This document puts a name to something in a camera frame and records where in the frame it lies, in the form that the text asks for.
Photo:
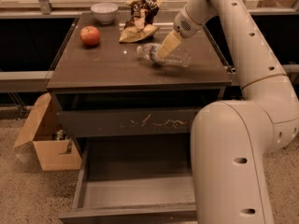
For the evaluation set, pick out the open grey middle drawer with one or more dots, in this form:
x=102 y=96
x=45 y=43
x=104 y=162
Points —
x=145 y=179

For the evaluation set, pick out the red apple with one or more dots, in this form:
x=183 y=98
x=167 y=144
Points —
x=90 y=36

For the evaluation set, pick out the open cardboard box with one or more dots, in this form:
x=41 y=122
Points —
x=38 y=130

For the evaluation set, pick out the cans inside cardboard box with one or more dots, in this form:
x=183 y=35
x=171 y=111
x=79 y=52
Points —
x=60 y=135

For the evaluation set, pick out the clear plastic water bottle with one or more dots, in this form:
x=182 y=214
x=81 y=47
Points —
x=178 y=57

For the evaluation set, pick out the crumpled brown chip bag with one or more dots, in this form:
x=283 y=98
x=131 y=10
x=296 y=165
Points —
x=140 y=25

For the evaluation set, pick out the grey drawer cabinet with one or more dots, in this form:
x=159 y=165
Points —
x=113 y=76

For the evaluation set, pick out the closed scratched top drawer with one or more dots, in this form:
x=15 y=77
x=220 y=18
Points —
x=123 y=122

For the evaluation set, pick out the white bowl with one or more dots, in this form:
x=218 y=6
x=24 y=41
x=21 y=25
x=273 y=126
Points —
x=105 y=13

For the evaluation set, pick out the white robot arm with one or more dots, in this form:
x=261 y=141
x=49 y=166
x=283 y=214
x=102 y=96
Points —
x=229 y=138

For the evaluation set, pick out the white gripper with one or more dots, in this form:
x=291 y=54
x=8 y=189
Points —
x=183 y=24

